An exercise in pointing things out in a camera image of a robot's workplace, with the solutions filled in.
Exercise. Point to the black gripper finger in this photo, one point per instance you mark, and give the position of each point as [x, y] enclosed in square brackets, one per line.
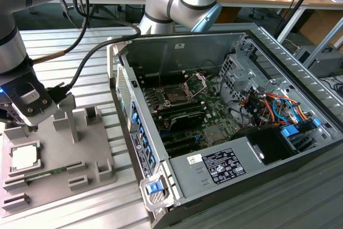
[8, 117]
[35, 128]

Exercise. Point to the silver-topped CPU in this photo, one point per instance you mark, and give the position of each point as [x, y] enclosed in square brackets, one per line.
[24, 158]

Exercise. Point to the CPU socket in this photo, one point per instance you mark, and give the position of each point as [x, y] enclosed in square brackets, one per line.
[174, 96]

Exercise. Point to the black RAM slot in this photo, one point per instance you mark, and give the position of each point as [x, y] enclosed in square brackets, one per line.
[185, 111]
[178, 107]

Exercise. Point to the green RAM stick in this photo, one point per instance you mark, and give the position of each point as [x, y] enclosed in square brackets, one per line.
[57, 171]

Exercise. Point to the grey plastic parts rack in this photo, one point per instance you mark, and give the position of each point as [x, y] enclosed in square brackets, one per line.
[88, 143]

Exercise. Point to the black office chair base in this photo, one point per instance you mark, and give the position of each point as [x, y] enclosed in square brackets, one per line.
[70, 9]

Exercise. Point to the blue case release latch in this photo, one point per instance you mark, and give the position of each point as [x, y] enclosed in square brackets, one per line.
[154, 188]

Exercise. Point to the grey labelled power supply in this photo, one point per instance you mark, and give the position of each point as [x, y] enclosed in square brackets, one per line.
[182, 175]

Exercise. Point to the open grey PC case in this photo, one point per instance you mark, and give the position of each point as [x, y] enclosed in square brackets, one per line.
[185, 46]

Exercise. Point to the grey chipset heatsink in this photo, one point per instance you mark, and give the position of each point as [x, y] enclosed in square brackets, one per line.
[215, 133]

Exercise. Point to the green motherboard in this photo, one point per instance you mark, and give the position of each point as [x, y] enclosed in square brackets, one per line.
[222, 116]

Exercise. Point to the metal disk bay cage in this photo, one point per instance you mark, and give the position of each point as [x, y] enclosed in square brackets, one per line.
[233, 78]

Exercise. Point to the blue disk carrier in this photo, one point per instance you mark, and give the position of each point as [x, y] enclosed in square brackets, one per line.
[289, 132]

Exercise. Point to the grey desktop computer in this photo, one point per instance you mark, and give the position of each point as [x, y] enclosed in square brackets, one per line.
[327, 62]

